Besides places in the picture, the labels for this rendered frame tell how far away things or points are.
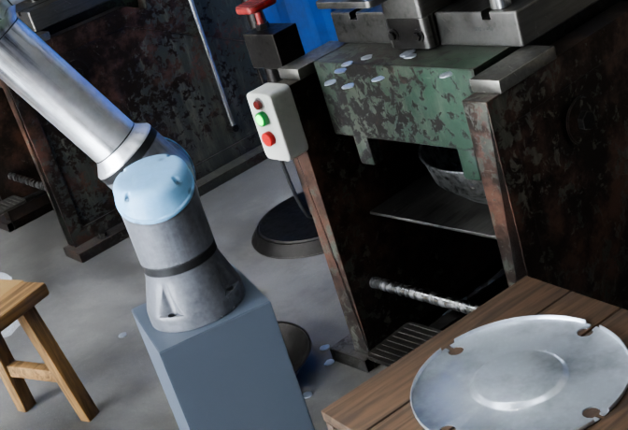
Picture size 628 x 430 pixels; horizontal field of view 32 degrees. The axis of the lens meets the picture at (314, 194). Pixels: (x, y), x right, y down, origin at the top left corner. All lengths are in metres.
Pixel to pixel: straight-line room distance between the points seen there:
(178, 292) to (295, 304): 0.99
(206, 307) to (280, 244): 1.22
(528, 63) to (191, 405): 0.72
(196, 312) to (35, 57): 0.44
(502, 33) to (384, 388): 0.61
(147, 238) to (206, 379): 0.23
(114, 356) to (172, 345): 1.06
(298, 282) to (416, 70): 0.98
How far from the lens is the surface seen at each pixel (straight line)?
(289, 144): 1.99
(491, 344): 1.56
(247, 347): 1.64
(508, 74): 1.67
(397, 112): 1.89
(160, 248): 1.59
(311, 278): 2.67
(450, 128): 1.81
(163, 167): 1.60
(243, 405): 1.68
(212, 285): 1.62
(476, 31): 1.81
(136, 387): 2.49
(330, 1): 1.81
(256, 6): 2.05
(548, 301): 1.63
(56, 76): 1.67
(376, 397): 1.52
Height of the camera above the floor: 1.18
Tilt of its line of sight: 22 degrees down
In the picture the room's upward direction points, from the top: 18 degrees counter-clockwise
